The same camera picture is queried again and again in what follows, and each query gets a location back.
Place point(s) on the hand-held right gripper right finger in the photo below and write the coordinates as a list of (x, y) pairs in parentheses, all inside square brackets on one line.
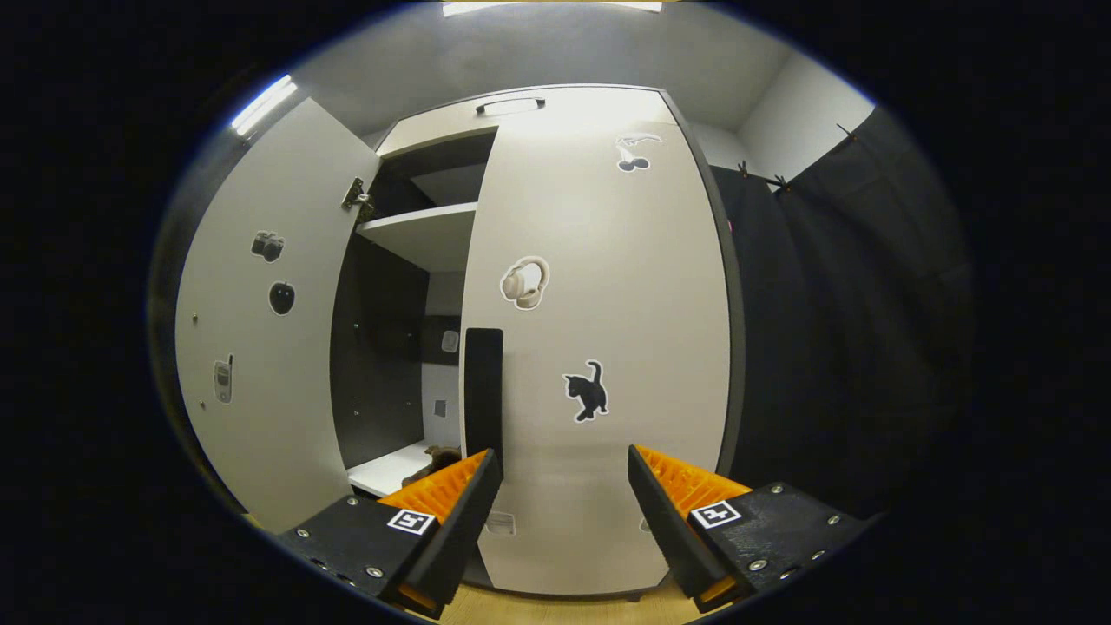
[(664, 529)]

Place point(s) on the white shoe cabinet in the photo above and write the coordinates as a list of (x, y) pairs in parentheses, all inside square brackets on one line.
[(391, 347)]

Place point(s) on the white cabinet shelf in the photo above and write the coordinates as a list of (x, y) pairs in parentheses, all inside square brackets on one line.
[(425, 234), (382, 473)]

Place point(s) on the black backdrop cloth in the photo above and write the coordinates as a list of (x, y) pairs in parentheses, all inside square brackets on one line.
[(851, 347)]

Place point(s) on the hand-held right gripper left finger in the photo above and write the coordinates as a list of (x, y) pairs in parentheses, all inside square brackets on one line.
[(460, 538)]

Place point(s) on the brown fuzzy shoe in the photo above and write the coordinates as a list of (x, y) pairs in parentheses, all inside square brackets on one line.
[(441, 457)]

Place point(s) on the metal left door hinge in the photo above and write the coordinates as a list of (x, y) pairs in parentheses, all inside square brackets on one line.
[(356, 198)]

